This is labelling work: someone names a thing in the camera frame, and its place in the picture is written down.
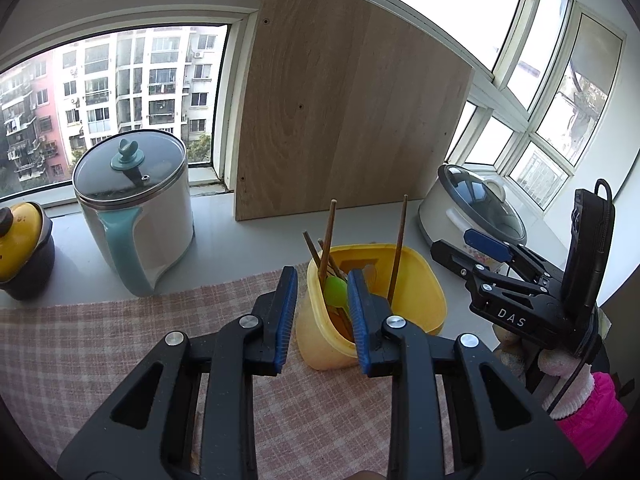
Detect white teal pot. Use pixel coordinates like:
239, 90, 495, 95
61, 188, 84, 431
72, 160, 196, 298

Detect glass lid teal knob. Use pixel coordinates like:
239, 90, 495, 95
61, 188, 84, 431
72, 129, 189, 206

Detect person's right forearm pink sleeve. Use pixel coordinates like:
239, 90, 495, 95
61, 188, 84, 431
537, 347, 628, 471

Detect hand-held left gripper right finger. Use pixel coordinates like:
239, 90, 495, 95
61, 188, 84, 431
346, 268, 586, 480

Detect black clay pot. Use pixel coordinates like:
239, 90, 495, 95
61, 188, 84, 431
0, 210, 56, 302

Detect yellow pot lid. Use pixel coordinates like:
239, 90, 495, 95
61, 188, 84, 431
0, 201, 48, 283

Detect large wooden board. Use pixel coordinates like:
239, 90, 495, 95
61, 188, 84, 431
234, 0, 475, 222

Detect pink checked cloth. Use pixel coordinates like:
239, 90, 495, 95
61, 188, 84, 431
0, 262, 456, 480

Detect apartment buildings outside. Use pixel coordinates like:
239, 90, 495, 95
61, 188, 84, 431
0, 25, 228, 198

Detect white window frame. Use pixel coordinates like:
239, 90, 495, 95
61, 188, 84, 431
0, 0, 631, 221

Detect white floral slow cooker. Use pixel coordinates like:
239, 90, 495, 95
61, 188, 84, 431
417, 162, 528, 271

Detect slow cooker glass lid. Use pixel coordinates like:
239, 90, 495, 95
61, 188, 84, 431
437, 162, 528, 243

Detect yellow plastic container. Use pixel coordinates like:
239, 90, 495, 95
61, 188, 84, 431
296, 243, 447, 372

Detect green plastic spoon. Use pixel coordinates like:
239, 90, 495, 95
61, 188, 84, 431
322, 276, 349, 311

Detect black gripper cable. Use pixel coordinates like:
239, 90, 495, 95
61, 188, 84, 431
545, 310, 603, 413

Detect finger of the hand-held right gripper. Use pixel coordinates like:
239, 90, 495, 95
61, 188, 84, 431
431, 239, 506, 291
462, 228, 553, 281

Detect person's right hand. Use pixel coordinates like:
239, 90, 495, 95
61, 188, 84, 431
491, 322, 538, 386

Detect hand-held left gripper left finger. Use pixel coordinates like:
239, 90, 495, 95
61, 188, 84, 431
57, 266, 299, 480

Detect brown wooden chopstick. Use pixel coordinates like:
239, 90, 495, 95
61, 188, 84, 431
320, 200, 337, 281
387, 194, 409, 303
317, 238, 348, 283

